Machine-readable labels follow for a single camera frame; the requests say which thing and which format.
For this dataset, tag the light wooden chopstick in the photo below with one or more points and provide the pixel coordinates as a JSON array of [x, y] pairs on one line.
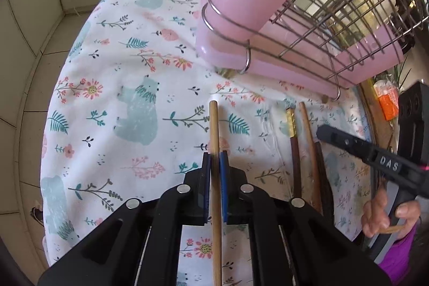
[[214, 132], [310, 145]]

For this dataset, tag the person's right hand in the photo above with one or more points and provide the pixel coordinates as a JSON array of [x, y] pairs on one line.
[[377, 215]]

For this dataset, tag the dark slipper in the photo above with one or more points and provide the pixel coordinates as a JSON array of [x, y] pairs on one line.
[[37, 215]]

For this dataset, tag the brown chopstick with gold end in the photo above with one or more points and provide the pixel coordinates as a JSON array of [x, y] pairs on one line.
[[295, 155]]

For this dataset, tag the person's purple clothing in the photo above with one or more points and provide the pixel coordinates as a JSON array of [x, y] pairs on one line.
[[398, 256]]

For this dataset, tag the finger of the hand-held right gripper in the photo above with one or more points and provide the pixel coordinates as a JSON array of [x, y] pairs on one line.
[[338, 138]]

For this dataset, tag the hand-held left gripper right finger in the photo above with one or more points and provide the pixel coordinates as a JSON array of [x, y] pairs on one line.
[[224, 178]]

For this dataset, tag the orange packet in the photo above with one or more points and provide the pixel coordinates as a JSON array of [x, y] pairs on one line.
[[387, 101]]

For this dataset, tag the pink drip tray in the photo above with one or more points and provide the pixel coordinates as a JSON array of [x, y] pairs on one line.
[[214, 48]]

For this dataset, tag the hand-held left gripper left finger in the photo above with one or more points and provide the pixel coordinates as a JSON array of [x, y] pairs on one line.
[[207, 178]]

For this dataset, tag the bear and flower printed tablecloth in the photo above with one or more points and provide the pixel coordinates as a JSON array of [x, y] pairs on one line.
[[134, 54]]

